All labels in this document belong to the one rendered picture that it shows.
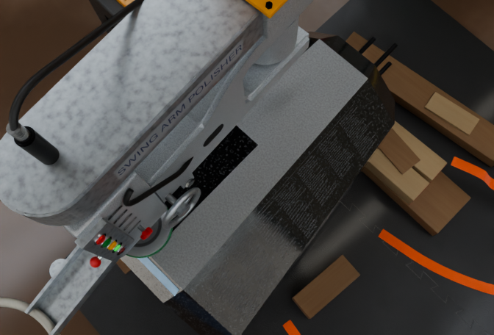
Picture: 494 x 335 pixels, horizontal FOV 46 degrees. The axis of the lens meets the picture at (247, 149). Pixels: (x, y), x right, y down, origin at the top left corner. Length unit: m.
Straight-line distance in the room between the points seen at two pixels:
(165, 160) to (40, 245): 1.63
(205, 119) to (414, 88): 1.70
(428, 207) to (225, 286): 1.16
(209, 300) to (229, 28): 1.10
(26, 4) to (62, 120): 2.32
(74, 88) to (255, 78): 0.62
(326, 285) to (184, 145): 1.36
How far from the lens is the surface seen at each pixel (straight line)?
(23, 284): 3.04
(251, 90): 1.69
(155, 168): 1.49
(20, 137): 1.09
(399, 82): 3.02
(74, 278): 1.97
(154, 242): 2.01
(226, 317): 2.15
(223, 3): 1.30
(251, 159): 2.06
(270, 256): 2.13
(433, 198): 2.86
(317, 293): 2.68
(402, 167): 2.74
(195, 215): 2.03
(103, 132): 1.22
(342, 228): 2.84
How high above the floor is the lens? 2.80
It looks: 73 degrees down
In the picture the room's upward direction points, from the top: 8 degrees counter-clockwise
